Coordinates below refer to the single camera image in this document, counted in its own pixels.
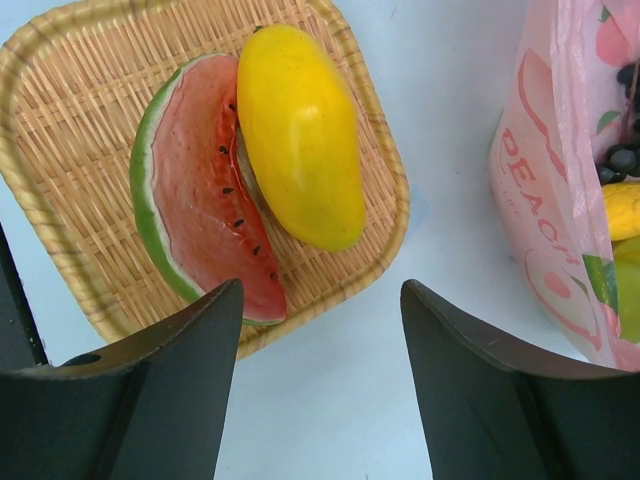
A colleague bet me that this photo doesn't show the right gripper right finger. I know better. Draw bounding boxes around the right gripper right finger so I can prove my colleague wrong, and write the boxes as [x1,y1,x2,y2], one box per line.
[400,280,639,479]

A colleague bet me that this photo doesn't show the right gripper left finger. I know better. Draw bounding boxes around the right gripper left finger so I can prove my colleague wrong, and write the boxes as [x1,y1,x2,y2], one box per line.
[1,280,244,479]

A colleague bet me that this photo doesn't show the fake watermelon slice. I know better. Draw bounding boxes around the fake watermelon slice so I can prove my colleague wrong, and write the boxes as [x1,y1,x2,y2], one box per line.
[129,53,288,325]

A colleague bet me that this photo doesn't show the pink plastic bag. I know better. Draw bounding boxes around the pink plastic bag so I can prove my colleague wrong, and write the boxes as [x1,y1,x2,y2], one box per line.
[489,1,639,371]

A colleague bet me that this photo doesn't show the yellow fake mango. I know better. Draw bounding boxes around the yellow fake mango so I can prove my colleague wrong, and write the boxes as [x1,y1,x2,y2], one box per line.
[237,25,365,252]

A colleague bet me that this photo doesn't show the woven bamboo tray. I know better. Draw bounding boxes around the woven bamboo tray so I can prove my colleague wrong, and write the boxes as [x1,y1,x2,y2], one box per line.
[1,1,410,358]

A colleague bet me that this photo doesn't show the fake green starfruit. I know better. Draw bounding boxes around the fake green starfruit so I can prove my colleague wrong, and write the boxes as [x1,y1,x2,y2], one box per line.
[614,236,639,344]

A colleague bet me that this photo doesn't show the fake yellow banana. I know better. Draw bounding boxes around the fake yellow banana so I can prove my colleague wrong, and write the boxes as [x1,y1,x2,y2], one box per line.
[602,182,640,241]

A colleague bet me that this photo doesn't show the fake black grapes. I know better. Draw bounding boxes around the fake black grapes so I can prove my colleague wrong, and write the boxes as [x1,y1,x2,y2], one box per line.
[596,60,639,186]

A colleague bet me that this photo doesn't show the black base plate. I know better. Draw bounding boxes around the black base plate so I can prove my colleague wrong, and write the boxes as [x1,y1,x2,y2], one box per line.
[0,230,49,371]

